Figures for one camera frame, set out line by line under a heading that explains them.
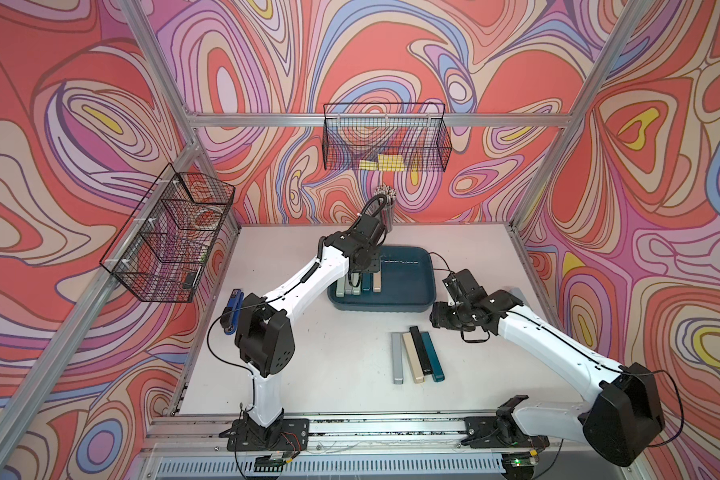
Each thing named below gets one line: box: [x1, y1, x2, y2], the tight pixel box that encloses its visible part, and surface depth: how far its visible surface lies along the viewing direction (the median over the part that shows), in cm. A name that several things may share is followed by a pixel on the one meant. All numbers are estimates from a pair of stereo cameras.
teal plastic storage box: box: [327, 246, 437, 312], surface depth 103 cm
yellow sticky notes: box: [359, 154, 405, 171], surface depth 86 cm
